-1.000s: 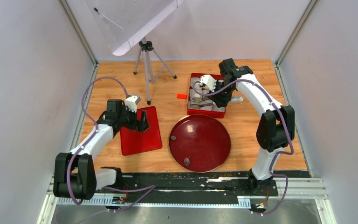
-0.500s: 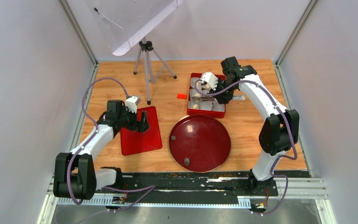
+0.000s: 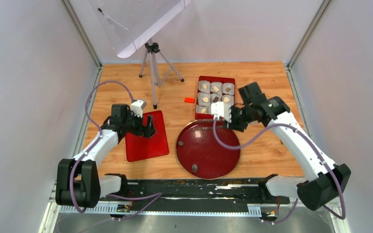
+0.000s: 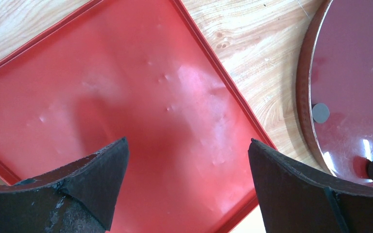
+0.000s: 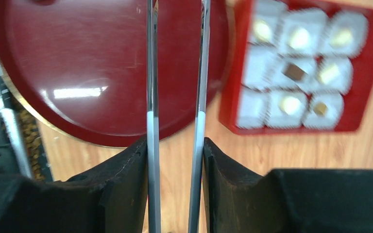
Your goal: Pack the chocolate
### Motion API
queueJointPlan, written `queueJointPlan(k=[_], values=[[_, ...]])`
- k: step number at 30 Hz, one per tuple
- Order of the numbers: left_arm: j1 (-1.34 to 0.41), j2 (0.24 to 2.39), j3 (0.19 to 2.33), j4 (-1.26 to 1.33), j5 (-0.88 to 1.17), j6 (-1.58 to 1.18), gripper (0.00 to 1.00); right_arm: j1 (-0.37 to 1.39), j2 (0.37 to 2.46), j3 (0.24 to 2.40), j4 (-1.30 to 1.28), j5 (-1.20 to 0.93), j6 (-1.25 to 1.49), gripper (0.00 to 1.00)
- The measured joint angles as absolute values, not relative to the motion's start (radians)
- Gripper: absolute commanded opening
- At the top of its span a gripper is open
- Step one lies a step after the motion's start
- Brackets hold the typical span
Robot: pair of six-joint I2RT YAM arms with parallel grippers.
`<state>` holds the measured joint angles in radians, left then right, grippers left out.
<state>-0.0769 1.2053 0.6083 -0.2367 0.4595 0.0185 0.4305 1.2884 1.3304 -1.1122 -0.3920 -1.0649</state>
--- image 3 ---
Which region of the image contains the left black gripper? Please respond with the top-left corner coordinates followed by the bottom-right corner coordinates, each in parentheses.
top-left (123, 110), bottom-right (157, 138)

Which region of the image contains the red box lid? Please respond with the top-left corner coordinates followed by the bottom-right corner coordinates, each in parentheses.
top-left (125, 110), bottom-right (170, 162)

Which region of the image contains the dark oval chocolate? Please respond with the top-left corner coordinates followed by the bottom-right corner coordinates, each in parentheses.
top-left (191, 164), bottom-right (198, 173)

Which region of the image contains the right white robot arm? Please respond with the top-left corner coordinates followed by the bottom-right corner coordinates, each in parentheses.
top-left (224, 82), bottom-right (351, 219)

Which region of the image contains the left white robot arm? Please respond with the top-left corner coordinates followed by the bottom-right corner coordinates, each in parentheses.
top-left (55, 100), bottom-right (156, 213)

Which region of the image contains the red chocolate box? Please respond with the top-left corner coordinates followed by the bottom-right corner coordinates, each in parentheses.
top-left (195, 76), bottom-right (237, 120)

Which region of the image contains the small orange block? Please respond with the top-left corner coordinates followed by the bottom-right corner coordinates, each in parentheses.
top-left (184, 97), bottom-right (195, 103)

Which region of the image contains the dark red round tray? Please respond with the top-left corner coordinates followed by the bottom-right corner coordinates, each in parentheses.
top-left (175, 119), bottom-right (241, 180)

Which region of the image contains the grey tripod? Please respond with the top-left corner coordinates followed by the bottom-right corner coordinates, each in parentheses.
top-left (138, 38), bottom-right (185, 109)

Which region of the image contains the white reflector board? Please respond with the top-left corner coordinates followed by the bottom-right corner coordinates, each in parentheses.
top-left (89, 0), bottom-right (191, 58)

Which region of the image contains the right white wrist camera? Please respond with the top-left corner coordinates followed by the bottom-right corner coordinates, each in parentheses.
top-left (210, 101), bottom-right (232, 123)

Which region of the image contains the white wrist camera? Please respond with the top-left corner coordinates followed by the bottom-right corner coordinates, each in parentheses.
top-left (130, 100), bottom-right (147, 118)
top-left (210, 101), bottom-right (232, 123)

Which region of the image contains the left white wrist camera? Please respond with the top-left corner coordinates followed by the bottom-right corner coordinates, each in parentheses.
top-left (130, 100), bottom-right (147, 118)

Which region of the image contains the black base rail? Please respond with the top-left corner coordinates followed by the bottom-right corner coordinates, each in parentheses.
top-left (117, 178), bottom-right (290, 211)

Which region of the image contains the white slotted cable duct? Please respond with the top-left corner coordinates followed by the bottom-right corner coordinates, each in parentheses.
top-left (59, 202), bottom-right (262, 217)

